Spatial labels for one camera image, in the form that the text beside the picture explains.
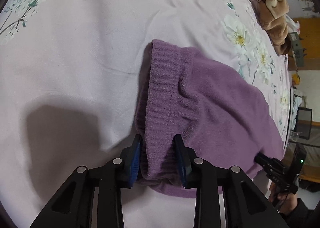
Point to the person's right forearm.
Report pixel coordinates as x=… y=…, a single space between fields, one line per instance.
x=302 y=214

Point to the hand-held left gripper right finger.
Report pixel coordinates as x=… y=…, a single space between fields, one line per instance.
x=181 y=165

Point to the orange wooden furniture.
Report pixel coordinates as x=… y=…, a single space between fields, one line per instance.
x=311 y=43

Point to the green cardboard box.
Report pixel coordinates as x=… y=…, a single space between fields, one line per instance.
x=297 y=49

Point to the purple sweater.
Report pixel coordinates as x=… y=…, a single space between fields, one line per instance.
x=212 y=105

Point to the black framed screen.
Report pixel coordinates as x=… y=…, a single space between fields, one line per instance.
x=303 y=123

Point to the pink floral bedsheet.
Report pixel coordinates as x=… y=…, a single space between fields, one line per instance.
x=75 y=55

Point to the brown plush blanket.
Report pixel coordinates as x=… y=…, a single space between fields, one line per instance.
x=272 y=0

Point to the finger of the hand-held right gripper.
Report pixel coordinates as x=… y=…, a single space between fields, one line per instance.
x=265 y=161

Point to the person's right hand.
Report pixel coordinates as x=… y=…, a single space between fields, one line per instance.
x=285 y=201

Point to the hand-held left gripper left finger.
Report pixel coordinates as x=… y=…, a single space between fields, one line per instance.
x=135 y=165

